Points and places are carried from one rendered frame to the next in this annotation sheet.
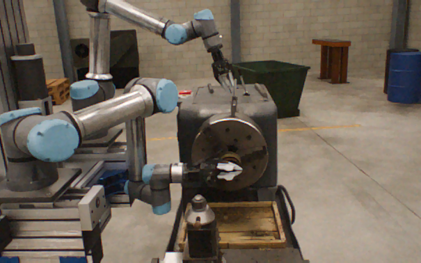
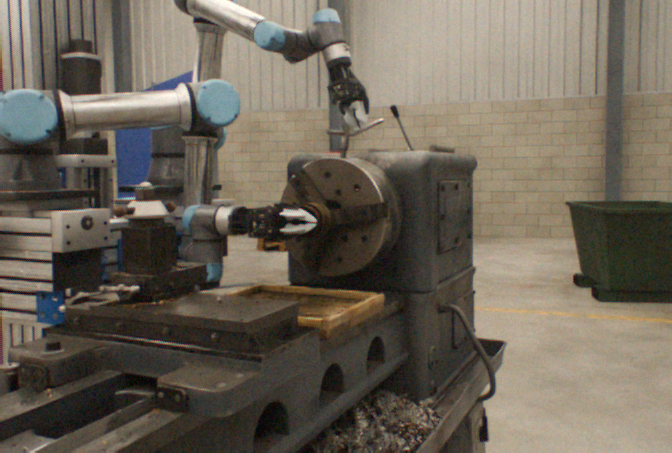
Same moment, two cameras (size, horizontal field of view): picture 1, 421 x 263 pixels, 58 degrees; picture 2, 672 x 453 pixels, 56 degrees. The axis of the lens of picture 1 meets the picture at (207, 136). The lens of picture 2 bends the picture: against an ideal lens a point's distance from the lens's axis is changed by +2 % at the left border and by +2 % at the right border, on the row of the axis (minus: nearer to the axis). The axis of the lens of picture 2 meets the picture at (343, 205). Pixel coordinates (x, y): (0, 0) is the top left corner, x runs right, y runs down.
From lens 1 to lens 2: 84 cm
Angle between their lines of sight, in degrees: 26
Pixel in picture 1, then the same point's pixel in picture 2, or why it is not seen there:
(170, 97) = (222, 104)
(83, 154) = not seen: hidden behind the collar
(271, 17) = not seen: outside the picture
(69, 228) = (41, 247)
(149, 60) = not seen: hidden behind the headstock
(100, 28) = (205, 44)
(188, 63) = (524, 212)
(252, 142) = (361, 196)
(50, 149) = (12, 121)
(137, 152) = (192, 191)
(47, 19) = (319, 137)
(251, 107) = (390, 156)
